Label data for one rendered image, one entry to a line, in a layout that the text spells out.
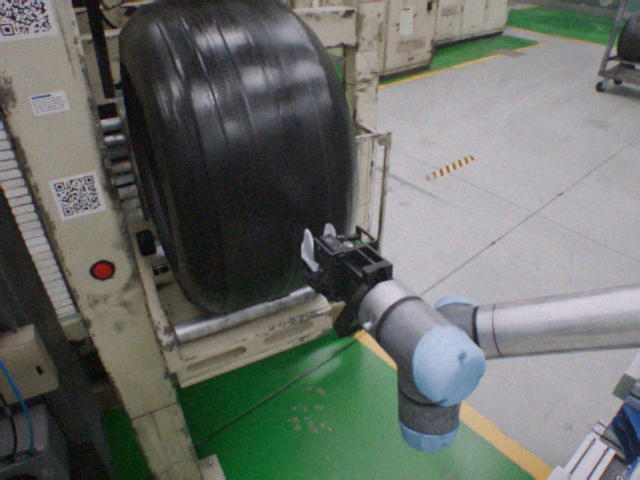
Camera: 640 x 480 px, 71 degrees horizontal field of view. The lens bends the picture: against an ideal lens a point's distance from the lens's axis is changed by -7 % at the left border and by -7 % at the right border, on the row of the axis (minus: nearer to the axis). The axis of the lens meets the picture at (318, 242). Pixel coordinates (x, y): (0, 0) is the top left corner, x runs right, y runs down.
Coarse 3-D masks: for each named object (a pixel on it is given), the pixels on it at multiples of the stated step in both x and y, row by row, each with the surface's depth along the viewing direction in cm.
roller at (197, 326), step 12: (276, 300) 101; (288, 300) 102; (300, 300) 103; (240, 312) 98; (252, 312) 99; (264, 312) 100; (180, 324) 94; (192, 324) 94; (204, 324) 95; (216, 324) 96; (228, 324) 97; (180, 336) 93; (192, 336) 94
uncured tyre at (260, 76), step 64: (192, 0) 74; (256, 0) 76; (128, 64) 74; (192, 64) 65; (256, 64) 68; (320, 64) 72; (192, 128) 64; (256, 128) 66; (320, 128) 70; (192, 192) 66; (256, 192) 68; (320, 192) 73; (192, 256) 72; (256, 256) 73
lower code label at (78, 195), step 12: (60, 180) 73; (72, 180) 74; (84, 180) 75; (96, 180) 76; (60, 192) 74; (72, 192) 75; (84, 192) 76; (96, 192) 77; (60, 204) 75; (72, 204) 76; (84, 204) 77; (96, 204) 78; (72, 216) 77
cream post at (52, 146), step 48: (0, 48) 60; (48, 48) 63; (0, 96) 64; (48, 144) 70; (96, 144) 73; (48, 192) 73; (96, 240) 82; (96, 288) 87; (144, 288) 92; (96, 336) 92; (144, 336) 98; (144, 384) 105; (144, 432) 114
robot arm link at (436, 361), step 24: (408, 312) 52; (432, 312) 52; (384, 336) 53; (408, 336) 50; (432, 336) 48; (456, 336) 48; (408, 360) 49; (432, 360) 47; (456, 360) 46; (480, 360) 47; (408, 384) 51; (432, 384) 46; (456, 384) 47
